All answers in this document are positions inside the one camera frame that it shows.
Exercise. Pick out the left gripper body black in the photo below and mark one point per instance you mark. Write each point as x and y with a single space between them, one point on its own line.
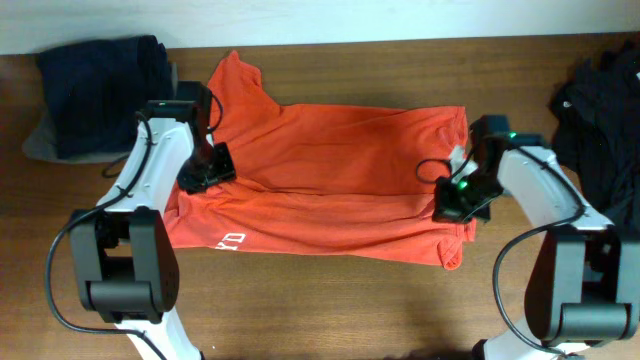
208 166

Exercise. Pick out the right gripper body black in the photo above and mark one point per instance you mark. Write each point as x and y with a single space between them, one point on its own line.
468 197

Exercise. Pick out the orange red printed t-shirt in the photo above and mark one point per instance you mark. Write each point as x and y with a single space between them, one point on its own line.
315 179

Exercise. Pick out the navy blue garment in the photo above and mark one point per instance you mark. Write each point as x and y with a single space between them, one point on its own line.
142 49

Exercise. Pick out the grey garment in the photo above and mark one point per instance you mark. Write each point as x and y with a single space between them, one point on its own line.
40 147

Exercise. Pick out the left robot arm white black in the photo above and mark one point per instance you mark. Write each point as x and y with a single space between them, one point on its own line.
125 267

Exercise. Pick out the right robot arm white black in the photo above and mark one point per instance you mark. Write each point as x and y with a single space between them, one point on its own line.
583 291

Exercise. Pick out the pile of dark clothes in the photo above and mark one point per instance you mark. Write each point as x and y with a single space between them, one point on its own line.
598 132

